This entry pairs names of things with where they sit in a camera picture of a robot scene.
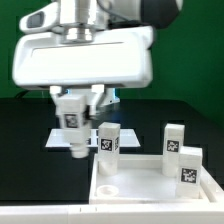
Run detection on white square tabletop tray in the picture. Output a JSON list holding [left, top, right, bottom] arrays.
[[89, 154, 210, 204]]

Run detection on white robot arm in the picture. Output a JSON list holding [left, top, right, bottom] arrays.
[[12, 0, 184, 115]]

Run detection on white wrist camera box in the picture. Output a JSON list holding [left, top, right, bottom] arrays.
[[19, 3, 63, 34]]

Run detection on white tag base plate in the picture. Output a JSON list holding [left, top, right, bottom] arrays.
[[46, 129, 140, 148]]

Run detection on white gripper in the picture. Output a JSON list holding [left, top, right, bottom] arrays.
[[12, 26, 154, 117]]

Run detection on black base cables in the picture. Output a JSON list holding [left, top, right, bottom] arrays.
[[14, 89, 31, 100]]

